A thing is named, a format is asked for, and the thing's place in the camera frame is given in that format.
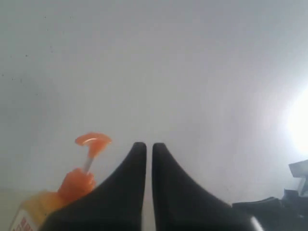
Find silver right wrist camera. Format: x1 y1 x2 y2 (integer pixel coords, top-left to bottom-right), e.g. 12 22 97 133
289 160 308 197

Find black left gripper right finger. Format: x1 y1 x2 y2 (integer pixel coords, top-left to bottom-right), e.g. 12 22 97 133
152 143 262 231

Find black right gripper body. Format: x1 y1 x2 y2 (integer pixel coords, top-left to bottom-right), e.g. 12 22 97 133
232 190 308 231

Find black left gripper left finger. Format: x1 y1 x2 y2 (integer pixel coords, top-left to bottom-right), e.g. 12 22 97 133
40 142 147 231

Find orange pump soap bottle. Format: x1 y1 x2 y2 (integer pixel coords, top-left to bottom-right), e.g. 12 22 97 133
9 132 112 231

